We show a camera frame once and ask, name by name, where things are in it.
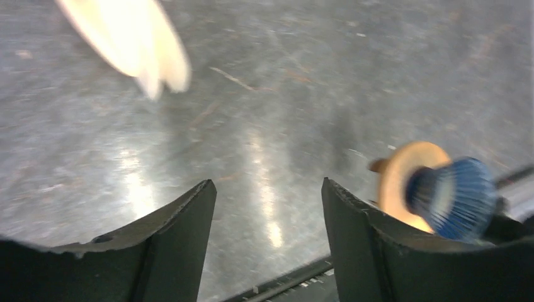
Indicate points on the cream paper coffee filters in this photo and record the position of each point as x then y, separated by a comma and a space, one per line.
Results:
136, 38

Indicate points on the blue plastic coffee dripper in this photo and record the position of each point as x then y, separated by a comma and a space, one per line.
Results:
457, 200

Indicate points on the wooden ring dripper stand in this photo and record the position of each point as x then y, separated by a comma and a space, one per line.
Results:
403, 163

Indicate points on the glass carafe with wooden band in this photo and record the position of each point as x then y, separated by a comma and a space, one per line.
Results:
378, 165

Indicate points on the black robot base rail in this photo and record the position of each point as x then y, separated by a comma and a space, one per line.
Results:
300, 277

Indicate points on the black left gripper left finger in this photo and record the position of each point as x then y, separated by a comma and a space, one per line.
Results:
158, 257

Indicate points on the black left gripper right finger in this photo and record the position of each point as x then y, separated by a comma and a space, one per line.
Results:
378, 258

